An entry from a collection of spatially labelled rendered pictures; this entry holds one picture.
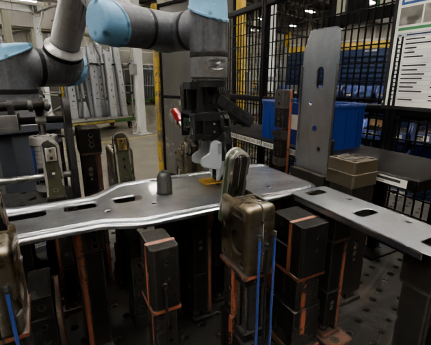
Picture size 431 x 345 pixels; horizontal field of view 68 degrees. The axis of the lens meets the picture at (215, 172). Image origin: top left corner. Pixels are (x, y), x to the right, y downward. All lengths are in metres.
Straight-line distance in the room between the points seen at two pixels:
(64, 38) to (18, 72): 0.16
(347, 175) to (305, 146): 0.17
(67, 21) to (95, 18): 0.45
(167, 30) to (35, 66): 0.55
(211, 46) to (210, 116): 0.13
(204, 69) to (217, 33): 0.07
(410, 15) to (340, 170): 0.48
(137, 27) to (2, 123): 0.33
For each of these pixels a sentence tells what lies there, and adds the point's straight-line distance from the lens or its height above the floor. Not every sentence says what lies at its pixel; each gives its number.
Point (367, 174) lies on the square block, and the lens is 0.77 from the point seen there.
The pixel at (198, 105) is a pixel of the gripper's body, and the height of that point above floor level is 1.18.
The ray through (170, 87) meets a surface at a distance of 3.65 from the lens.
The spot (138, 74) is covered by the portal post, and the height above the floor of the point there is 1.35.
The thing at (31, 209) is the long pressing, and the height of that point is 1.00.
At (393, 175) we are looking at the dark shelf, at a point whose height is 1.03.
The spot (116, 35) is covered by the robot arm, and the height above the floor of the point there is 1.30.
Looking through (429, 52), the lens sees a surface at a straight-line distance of 1.01.
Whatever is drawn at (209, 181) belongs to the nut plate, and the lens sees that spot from 0.71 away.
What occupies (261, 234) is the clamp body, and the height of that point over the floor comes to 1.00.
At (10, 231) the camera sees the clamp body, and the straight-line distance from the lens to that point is 0.48.
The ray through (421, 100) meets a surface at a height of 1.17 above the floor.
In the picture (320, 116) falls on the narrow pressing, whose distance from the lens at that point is 0.83.
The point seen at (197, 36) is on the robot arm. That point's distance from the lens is 0.66.
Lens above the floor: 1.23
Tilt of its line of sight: 16 degrees down
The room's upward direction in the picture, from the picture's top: straight up
